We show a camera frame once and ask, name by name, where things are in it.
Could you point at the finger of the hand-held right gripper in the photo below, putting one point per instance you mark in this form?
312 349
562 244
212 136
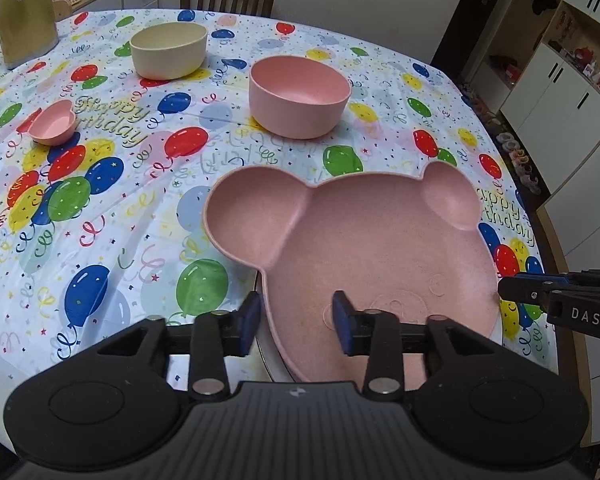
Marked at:
532 275
522 291

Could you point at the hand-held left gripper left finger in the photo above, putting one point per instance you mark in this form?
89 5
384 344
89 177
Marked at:
250 317

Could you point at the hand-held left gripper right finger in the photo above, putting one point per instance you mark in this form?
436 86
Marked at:
341 317

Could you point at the large white plate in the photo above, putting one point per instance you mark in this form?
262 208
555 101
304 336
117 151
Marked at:
271 360

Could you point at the pink bear-shaped plate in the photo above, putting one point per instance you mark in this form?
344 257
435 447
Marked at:
380 240

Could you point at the pink round bowl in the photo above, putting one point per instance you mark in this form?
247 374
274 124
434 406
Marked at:
300 105

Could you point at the cream round bowl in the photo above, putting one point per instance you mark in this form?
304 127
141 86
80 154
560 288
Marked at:
167 55

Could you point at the pink heart-shaped bowl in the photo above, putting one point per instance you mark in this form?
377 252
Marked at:
52 125

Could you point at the row of shoes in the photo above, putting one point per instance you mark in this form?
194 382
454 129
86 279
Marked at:
517 152

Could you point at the balloon print tablecloth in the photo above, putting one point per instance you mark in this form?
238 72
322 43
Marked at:
130 210

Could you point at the red shoes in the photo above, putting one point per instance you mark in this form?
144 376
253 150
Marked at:
506 67

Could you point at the dark brown door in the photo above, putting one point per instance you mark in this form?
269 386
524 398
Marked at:
460 20

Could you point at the black hanging bag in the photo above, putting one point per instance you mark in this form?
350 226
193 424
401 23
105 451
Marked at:
546 0

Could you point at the gold thermos jug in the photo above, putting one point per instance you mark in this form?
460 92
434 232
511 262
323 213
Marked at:
25 25

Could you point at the white wall cabinet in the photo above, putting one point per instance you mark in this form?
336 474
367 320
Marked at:
555 95

